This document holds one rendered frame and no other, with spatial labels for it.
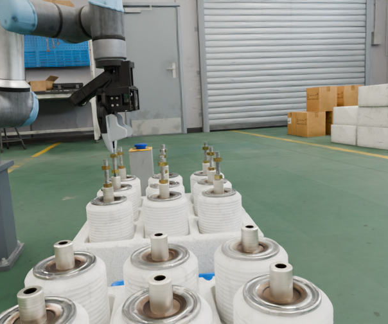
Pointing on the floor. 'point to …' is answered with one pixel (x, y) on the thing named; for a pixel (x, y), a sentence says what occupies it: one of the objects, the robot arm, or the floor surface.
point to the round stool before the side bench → (8, 139)
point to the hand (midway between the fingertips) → (109, 147)
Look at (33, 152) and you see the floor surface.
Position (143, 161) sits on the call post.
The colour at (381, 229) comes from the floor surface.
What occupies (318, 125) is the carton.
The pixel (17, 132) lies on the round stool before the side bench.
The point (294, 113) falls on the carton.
